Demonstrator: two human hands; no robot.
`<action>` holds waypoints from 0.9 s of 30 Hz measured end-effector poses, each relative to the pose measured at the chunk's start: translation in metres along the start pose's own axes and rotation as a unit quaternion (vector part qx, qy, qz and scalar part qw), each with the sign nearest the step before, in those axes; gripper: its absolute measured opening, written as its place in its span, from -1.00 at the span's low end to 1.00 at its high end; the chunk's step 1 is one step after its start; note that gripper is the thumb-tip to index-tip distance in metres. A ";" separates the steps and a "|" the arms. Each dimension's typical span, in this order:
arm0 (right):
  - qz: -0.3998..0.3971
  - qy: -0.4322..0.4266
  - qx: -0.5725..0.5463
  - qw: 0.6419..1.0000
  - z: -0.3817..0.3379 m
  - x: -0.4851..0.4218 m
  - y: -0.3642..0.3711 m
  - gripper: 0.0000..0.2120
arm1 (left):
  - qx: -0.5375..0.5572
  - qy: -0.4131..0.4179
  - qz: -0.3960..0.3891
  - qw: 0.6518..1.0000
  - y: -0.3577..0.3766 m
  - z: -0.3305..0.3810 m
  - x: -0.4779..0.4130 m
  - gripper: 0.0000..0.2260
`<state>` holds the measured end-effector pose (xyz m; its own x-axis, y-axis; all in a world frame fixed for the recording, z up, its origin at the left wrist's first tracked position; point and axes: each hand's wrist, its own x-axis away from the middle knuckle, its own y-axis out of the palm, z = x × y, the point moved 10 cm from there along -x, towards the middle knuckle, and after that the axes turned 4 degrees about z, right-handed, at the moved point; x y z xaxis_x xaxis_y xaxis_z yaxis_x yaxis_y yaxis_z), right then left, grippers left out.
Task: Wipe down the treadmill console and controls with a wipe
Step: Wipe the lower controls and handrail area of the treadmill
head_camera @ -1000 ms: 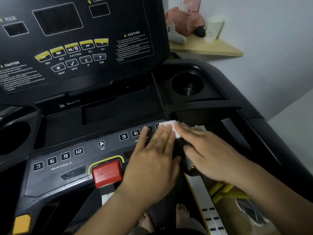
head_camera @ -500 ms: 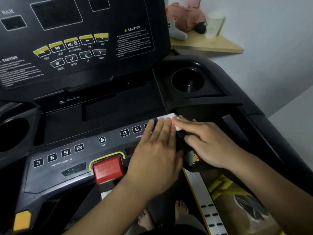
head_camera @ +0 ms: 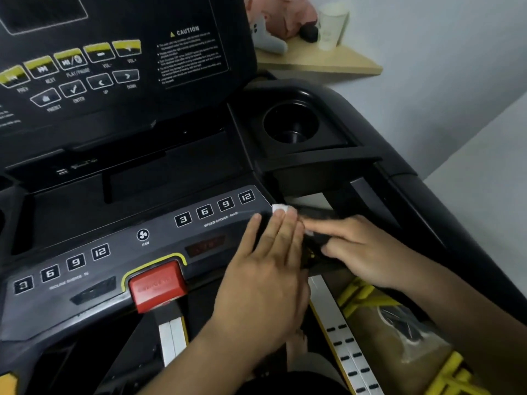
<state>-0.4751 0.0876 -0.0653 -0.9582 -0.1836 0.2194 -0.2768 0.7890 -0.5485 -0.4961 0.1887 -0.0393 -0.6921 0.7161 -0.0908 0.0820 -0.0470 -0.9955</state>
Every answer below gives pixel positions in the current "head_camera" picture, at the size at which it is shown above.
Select person's left hand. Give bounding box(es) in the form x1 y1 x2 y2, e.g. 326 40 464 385
210 207 312 350

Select person's right hand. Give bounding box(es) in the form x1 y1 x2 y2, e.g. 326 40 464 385
302 215 429 292

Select white wet wipe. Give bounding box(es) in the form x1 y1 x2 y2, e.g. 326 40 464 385
271 203 316 237

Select grey treadmill keypad control panel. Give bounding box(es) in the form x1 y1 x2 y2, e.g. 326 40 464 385
0 184 289 342

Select black treadmill console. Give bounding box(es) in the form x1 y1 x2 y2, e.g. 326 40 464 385
0 0 258 149
0 71 527 395

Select pink wipes packet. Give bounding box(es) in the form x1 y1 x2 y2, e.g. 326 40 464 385
245 0 318 40

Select person's right forearm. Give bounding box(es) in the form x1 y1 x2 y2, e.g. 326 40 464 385
395 261 527 395

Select person's grey trousers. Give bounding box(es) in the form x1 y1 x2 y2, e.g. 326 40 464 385
288 351 351 391

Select person's black top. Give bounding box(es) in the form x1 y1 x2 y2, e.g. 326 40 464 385
234 368 351 395

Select clear plastic bag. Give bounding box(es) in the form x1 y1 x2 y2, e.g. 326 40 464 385
377 304 437 363

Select red emergency stop button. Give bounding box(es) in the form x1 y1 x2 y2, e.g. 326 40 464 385
121 252 189 315

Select light wooden corner shelf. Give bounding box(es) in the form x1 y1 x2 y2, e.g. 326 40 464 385
255 35 384 77

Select small black case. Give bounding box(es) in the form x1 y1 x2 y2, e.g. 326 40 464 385
298 23 320 44

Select white paper cup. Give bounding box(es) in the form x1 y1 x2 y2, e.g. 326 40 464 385
317 2 351 52

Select white handheld controller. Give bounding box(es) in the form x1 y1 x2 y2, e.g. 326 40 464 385
249 14 289 56

